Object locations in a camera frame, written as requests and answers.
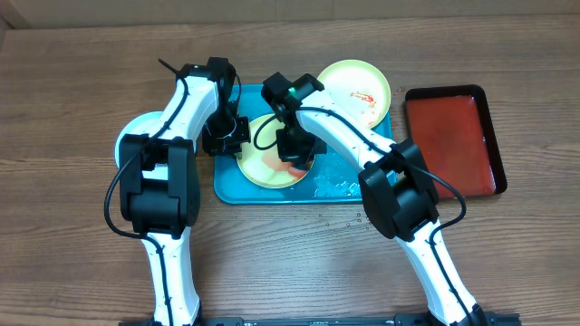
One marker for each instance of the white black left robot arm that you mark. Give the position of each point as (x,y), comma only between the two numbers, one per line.
(158,183)

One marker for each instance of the yellow plate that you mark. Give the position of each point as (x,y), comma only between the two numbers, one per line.
(264,167)
(360,89)

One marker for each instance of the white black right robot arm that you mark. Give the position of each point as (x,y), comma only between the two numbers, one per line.
(399,194)

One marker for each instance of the light blue plate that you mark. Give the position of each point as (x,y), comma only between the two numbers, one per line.
(149,123)

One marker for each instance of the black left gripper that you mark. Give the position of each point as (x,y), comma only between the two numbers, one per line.
(233,148)

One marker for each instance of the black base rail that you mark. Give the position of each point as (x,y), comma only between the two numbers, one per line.
(401,319)

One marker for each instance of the teal plastic tray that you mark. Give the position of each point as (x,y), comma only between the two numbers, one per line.
(331,180)

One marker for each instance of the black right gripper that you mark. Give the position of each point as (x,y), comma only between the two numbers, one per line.
(294,154)

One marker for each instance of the black tray with red water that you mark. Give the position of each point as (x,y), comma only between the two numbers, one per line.
(453,128)

